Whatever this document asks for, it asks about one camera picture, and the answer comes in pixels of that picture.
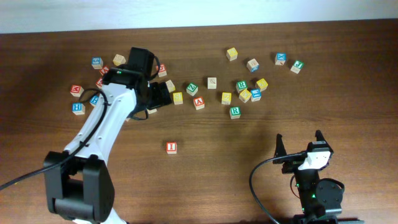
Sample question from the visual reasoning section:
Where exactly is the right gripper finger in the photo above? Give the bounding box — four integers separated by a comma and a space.
274, 134, 287, 158
315, 130, 326, 143

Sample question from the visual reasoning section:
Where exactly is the yellow C block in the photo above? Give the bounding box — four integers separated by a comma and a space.
147, 109, 157, 114

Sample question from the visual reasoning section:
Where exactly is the red a block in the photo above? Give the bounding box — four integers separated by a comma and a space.
99, 65, 109, 76
193, 96, 205, 110

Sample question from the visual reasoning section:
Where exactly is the red I block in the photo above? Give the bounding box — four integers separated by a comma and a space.
166, 142, 177, 154

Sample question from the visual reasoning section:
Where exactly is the green r block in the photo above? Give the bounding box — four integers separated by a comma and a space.
229, 106, 241, 119
236, 80, 248, 93

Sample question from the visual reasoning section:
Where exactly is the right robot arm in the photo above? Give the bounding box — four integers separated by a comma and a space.
273, 130, 364, 224

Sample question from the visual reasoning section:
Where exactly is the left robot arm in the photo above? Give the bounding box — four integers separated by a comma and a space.
44, 47, 172, 223

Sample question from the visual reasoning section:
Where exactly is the plain wooden block centre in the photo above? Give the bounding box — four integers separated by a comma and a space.
165, 80, 175, 93

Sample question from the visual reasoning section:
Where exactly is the plain wooden block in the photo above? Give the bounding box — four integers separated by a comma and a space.
165, 80, 175, 93
113, 54, 126, 66

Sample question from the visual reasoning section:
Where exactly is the yellow S block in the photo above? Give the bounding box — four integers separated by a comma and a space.
173, 92, 183, 105

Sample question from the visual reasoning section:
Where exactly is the red Q block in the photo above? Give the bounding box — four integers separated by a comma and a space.
156, 63, 167, 77

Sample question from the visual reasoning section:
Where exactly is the green V block centre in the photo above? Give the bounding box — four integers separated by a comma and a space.
186, 83, 198, 96

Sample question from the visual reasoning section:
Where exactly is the plain wooden block left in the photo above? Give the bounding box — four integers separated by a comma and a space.
113, 54, 126, 66

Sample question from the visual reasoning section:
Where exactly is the plain picture block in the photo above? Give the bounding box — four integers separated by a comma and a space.
207, 77, 217, 90

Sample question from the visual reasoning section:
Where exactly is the red 6 block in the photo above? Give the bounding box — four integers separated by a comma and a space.
96, 78, 103, 89

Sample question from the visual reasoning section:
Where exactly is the blue picture block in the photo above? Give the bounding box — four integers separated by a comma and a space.
251, 89, 262, 101

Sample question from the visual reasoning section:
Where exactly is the blue H block tilted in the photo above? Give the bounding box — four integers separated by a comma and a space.
90, 95, 99, 107

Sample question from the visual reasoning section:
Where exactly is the yellow block by R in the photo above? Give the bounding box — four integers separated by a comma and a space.
239, 89, 252, 103

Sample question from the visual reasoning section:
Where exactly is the blue S block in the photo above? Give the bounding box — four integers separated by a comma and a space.
91, 57, 103, 70

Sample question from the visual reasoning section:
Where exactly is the yellow block centre right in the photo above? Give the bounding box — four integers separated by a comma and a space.
221, 92, 232, 105

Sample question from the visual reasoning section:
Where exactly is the green J block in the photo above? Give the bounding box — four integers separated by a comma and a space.
290, 60, 305, 74

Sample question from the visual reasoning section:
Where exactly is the blue H block left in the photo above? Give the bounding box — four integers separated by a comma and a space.
72, 103, 85, 115

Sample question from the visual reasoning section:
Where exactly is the red M block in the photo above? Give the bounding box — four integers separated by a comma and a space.
70, 85, 84, 97

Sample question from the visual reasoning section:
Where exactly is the yellow block top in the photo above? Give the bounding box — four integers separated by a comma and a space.
226, 47, 238, 61

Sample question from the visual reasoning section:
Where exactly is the blue X block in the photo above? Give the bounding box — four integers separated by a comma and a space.
275, 52, 287, 65

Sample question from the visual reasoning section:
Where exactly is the wooden block blue side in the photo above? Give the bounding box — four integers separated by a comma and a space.
246, 58, 259, 72

